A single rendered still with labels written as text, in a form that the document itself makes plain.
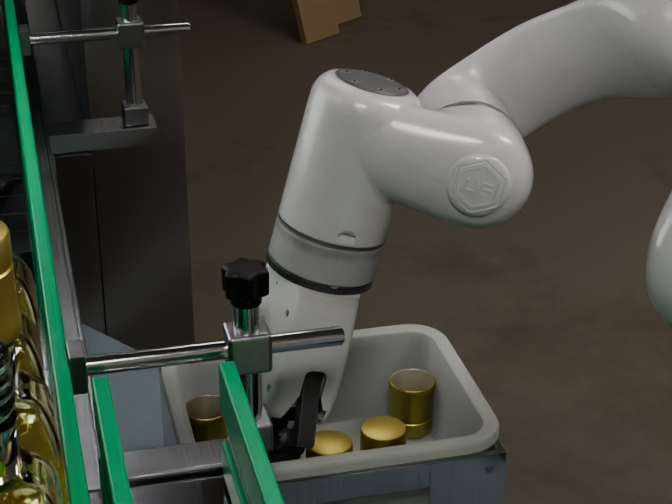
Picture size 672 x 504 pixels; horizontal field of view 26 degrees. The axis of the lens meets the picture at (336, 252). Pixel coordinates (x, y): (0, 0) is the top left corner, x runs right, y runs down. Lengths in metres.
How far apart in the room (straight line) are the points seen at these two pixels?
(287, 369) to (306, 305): 0.05
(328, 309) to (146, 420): 0.29
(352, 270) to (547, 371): 1.80
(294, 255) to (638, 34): 0.26
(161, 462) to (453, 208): 0.24
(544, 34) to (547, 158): 2.67
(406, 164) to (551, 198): 2.53
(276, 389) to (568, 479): 1.52
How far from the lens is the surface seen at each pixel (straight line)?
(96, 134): 1.49
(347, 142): 0.92
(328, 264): 0.95
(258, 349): 0.88
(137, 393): 1.24
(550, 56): 1.02
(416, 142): 0.92
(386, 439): 1.06
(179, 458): 0.92
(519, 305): 2.96
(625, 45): 0.96
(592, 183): 3.55
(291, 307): 0.96
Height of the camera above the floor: 1.40
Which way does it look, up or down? 26 degrees down
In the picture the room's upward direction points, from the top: straight up
